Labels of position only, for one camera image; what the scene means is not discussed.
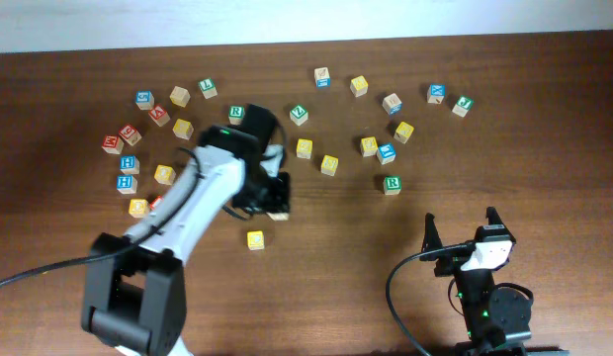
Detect wood block orange picture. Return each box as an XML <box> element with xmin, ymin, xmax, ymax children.
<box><xmin>382</xmin><ymin>93</ymin><xmax>402</xmax><ymax>115</ymax></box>

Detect blue X block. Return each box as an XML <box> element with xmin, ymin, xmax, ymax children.
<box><xmin>427</xmin><ymin>83</ymin><xmax>446</xmax><ymax>104</ymax></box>

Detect red A block upper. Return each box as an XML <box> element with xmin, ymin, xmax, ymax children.
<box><xmin>148</xmin><ymin>105</ymin><xmax>170</xmax><ymax>127</ymax></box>

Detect yellow block bottom left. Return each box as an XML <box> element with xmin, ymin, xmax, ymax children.
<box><xmin>129</xmin><ymin>199</ymin><xmax>150</xmax><ymax>219</ymax></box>

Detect green r block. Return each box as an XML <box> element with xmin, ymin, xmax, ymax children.
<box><xmin>383</xmin><ymin>176</ymin><xmax>402</xmax><ymax>195</ymax></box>
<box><xmin>228</xmin><ymin>106</ymin><xmax>245</xmax><ymax>126</ymax></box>

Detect green L block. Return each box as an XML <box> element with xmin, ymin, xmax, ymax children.
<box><xmin>198</xmin><ymin>78</ymin><xmax>218</xmax><ymax>99</ymax></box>

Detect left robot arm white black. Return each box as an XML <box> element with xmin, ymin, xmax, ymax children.
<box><xmin>81</xmin><ymin>104</ymin><xmax>291</xmax><ymax>356</ymax></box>

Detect blue H block upper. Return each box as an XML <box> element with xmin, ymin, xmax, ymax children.
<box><xmin>120</xmin><ymin>155</ymin><xmax>139</xmax><ymax>175</ymax></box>

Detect green R block lower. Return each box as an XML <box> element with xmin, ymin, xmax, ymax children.
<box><xmin>383</xmin><ymin>176</ymin><xmax>402</xmax><ymax>195</ymax></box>

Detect yellow block centre right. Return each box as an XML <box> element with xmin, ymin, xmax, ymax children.
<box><xmin>320</xmin><ymin>155</ymin><xmax>339</xmax><ymax>176</ymax></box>

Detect plain wood yellow block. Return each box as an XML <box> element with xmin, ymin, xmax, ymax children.
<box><xmin>170</xmin><ymin>86</ymin><xmax>191</xmax><ymax>108</ymax></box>

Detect red M block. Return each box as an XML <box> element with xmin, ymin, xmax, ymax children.
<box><xmin>102</xmin><ymin>135</ymin><xmax>124</xmax><ymax>154</ymax></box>

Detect yellow block top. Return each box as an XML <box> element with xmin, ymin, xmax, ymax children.
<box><xmin>350</xmin><ymin>75</ymin><xmax>369</xmax><ymax>97</ymax></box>

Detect red 6 block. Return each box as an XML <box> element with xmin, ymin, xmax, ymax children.
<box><xmin>119</xmin><ymin>125</ymin><xmax>141</xmax><ymax>146</ymax></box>

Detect yellow block beside blue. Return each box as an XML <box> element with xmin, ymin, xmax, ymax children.
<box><xmin>360</xmin><ymin>136</ymin><xmax>378</xmax><ymax>157</ymax></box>

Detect yellow block near A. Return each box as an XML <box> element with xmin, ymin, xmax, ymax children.
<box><xmin>173</xmin><ymin>119</ymin><xmax>194</xmax><ymax>140</ymax></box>

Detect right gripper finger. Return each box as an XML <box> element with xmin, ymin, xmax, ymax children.
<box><xmin>421</xmin><ymin>213</ymin><xmax>443</xmax><ymax>253</ymax></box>
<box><xmin>484</xmin><ymin>207</ymin><xmax>505</xmax><ymax>228</ymax></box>

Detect yellow C block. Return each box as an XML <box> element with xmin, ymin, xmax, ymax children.
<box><xmin>247</xmin><ymin>230</ymin><xmax>265</xmax><ymax>250</ymax></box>

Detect green R block upper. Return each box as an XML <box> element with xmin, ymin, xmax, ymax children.
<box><xmin>228</xmin><ymin>106</ymin><xmax>245</xmax><ymax>126</ymax></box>

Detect wood block blue side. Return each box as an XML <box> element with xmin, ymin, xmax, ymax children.
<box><xmin>314</xmin><ymin>67</ymin><xmax>330</xmax><ymax>88</ymax></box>

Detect green J block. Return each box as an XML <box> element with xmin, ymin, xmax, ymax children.
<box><xmin>452</xmin><ymin>96</ymin><xmax>475</xmax><ymax>118</ymax></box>

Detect blue block right centre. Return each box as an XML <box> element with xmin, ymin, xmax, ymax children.
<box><xmin>377</xmin><ymin>143</ymin><xmax>396</xmax><ymax>165</ymax></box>

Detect blue block top left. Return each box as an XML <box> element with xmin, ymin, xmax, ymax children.
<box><xmin>134</xmin><ymin>90</ymin><xmax>154</xmax><ymax>111</ymax></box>

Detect red I block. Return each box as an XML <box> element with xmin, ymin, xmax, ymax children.
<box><xmin>149</xmin><ymin>196</ymin><xmax>163</xmax><ymax>211</ymax></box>

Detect green V block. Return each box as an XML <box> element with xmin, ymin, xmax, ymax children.
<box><xmin>267</xmin><ymin>213</ymin><xmax>290</xmax><ymax>222</ymax></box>

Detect green Z block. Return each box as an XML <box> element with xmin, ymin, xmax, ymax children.
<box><xmin>290</xmin><ymin>105</ymin><xmax>308</xmax><ymax>126</ymax></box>

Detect yellow block left middle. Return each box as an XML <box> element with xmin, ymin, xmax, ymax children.
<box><xmin>153</xmin><ymin>164</ymin><xmax>176</xmax><ymax>186</ymax></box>

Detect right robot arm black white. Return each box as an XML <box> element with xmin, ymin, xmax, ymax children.
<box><xmin>420</xmin><ymin>207</ymin><xmax>569</xmax><ymax>356</ymax></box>

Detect blue h block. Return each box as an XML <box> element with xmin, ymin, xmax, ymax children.
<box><xmin>120</xmin><ymin>155</ymin><xmax>139</xmax><ymax>175</ymax></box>
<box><xmin>116</xmin><ymin>175</ymin><xmax>137</xmax><ymax>194</ymax></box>

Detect blue H block lower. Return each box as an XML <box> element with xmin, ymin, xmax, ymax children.
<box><xmin>116</xmin><ymin>175</ymin><xmax>137</xmax><ymax>194</ymax></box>

